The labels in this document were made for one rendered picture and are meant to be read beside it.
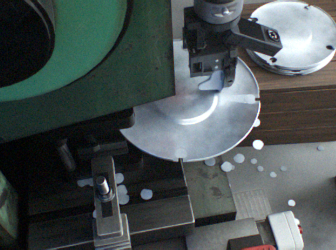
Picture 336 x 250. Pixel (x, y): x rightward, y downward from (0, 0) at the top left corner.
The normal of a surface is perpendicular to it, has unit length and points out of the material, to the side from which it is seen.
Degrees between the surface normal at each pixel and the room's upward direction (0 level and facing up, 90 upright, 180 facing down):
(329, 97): 90
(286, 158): 0
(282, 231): 0
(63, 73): 90
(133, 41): 90
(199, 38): 90
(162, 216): 0
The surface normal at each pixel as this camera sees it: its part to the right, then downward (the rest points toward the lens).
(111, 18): 0.17, 0.83
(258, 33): 0.49, -0.51
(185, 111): -0.01, -0.55
